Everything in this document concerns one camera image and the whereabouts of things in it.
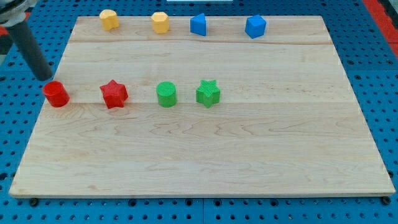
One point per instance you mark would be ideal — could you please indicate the blue cube block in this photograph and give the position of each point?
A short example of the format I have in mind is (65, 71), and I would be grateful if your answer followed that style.
(255, 26)

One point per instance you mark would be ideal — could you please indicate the yellow heart block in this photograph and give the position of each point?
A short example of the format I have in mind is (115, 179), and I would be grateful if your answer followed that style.
(109, 19)

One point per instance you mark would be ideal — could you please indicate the light wooden board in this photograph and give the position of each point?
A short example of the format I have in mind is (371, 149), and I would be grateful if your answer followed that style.
(288, 123)

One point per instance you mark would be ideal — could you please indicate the green star block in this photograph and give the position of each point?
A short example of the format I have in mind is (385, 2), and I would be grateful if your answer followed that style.
(208, 93)

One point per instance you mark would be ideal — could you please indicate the red cylinder block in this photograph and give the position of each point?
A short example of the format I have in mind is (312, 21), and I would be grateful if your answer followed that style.
(56, 94)

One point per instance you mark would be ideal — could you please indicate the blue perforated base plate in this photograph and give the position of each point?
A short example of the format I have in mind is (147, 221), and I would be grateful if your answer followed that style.
(366, 55)

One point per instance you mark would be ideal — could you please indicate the blue triangle block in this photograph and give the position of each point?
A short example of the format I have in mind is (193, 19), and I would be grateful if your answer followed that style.
(198, 25)

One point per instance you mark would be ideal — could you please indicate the red star block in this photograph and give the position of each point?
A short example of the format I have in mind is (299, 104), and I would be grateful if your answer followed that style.
(114, 94)

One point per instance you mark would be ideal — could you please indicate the yellow hexagon block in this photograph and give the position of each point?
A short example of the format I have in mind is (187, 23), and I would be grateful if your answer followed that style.
(160, 22)

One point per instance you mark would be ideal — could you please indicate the green cylinder block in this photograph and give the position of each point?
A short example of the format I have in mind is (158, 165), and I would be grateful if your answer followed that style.
(167, 94)

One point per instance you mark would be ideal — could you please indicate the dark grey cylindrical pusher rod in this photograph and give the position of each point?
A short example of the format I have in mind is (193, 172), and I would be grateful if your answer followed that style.
(30, 50)

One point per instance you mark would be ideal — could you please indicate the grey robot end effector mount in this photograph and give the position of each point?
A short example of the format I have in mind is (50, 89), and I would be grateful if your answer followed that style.
(13, 11)

